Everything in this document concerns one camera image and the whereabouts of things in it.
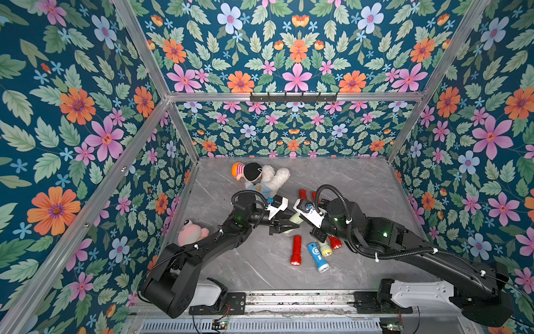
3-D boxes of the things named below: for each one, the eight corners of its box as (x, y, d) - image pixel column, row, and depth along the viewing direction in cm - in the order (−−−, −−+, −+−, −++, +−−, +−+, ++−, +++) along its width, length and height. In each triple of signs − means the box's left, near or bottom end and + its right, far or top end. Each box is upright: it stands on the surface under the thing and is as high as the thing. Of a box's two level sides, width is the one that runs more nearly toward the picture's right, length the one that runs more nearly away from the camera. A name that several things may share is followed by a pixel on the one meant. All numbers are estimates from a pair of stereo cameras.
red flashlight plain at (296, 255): (290, 265, 84) (290, 262, 82) (291, 238, 92) (291, 235, 89) (301, 265, 84) (301, 263, 82) (300, 238, 92) (301, 235, 89)
